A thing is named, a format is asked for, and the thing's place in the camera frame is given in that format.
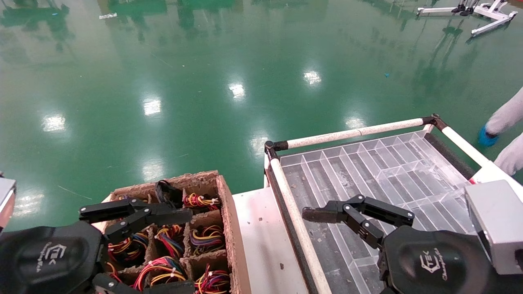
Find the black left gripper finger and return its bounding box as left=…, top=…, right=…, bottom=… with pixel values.
left=93, top=273, right=196, bottom=294

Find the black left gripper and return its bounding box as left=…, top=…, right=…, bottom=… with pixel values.
left=0, top=198, right=193, bottom=294

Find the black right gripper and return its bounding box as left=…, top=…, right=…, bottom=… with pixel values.
left=302, top=194, right=497, bottom=294

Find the white sleeved person forearm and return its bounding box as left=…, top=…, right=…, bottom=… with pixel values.
left=485, top=87, right=523, bottom=138

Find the blue gloved person hand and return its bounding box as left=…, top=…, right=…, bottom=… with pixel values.
left=478, top=125, right=499, bottom=148

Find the clear plastic divider tray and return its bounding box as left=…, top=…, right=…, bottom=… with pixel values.
left=280, top=130, right=478, bottom=294

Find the brown cardboard divider box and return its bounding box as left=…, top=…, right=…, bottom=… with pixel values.
left=92, top=170, right=252, bottom=294

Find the white printed label card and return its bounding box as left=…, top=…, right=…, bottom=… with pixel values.
left=470, top=162, right=523, bottom=200

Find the white clothed person leg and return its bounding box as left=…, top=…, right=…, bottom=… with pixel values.
left=494, top=133, right=523, bottom=177

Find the white metal floor stand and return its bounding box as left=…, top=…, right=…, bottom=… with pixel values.
left=416, top=0, right=519, bottom=38

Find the black cable coil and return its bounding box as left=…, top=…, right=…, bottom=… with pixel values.
left=155, top=180, right=183, bottom=209

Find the white pipe cart frame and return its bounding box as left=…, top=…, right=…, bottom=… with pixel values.
left=264, top=114, right=523, bottom=294

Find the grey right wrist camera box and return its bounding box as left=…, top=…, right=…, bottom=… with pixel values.
left=465, top=180, right=523, bottom=275

